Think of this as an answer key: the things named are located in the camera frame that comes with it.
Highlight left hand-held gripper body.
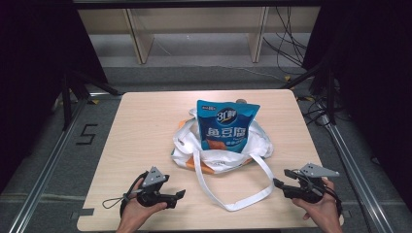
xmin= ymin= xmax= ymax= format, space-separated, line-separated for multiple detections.
xmin=135 ymin=166 xmax=178 ymax=209

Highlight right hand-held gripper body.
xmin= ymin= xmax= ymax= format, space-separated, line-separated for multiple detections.
xmin=283 ymin=162 xmax=340 ymax=205

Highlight white tote bag coloured blobs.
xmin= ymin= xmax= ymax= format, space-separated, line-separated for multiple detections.
xmin=170 ymin=107 xmax=276 ymax=213

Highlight blue snack packet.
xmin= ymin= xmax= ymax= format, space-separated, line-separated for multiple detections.
xmin=195 ymin=99 xmax=261 ymax=154

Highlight person's left hand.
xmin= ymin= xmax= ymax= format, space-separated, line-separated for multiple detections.
xmin=119 ymin=177 xmax=169 ymax=229

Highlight person's right hand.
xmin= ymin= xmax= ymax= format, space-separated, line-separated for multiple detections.
xmin=292 ymin=179 xmax=342 ymax=228

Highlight black metal stand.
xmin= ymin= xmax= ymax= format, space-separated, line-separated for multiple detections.
xmin=60 ymin=69 xmax=122 ymax=131
xmin=280 ymin=61 xmax=338 ymax=126

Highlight black curtain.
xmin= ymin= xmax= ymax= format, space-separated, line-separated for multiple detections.
xmin=0 ymin=0 xmax=110 ymax=193
xmin=301 ymin=0 xmax=412 ymax=213

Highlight light wooden shelf unit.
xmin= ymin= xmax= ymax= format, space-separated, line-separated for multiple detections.
xmin=77 ymin=6 xmax=322 ymax=65

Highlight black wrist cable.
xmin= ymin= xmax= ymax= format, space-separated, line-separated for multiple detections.
xmin=119 ymin=170 xmax=150 ymax=218
xmin=322 ymin=181 xmax=344 ymax=217

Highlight aluminium floor rail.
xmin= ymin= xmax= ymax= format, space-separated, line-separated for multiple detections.
xmin=7 ymin=93 xmax=124 ymax=233
xmin=319 ymin=113 xmax=395 ymax=233

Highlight grey looped cable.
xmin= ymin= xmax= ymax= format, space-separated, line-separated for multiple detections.
xmin=101 ymin=192 xmax=144 ymax=210

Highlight black floor cables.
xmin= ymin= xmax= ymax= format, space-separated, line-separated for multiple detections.
xmin=295 ymin=77 xmax=353 ymax=128

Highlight thin white floor cable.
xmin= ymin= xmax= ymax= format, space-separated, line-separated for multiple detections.
xmin=154 ymin=38 xmax=284 ymax=82

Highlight bundle of black hanging cables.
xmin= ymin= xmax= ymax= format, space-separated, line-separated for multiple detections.
xmin=261 ymin=6 xmax=309 ymax=76

